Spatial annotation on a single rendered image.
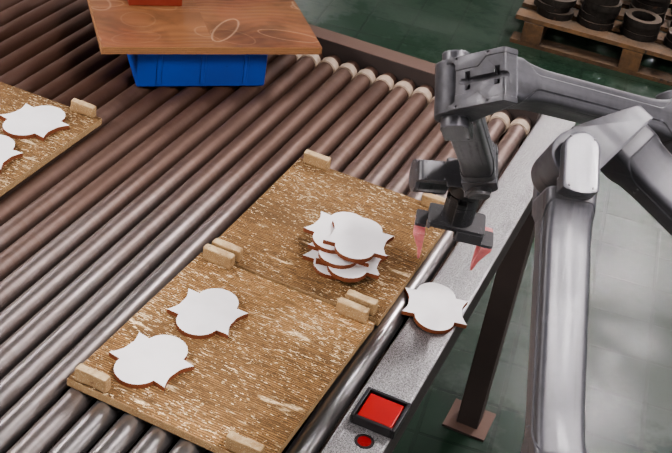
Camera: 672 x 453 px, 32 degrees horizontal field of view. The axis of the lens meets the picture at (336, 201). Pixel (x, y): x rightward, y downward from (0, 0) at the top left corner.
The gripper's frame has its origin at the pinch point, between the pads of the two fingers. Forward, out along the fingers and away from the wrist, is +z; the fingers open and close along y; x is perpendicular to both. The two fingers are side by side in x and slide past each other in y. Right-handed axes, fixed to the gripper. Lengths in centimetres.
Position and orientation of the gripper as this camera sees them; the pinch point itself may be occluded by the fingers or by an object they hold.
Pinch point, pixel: (445, 258)
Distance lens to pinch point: 214.7
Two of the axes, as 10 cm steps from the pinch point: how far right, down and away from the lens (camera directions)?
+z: -1.7, 8.2, 5.5
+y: -9.8, -2.2, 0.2
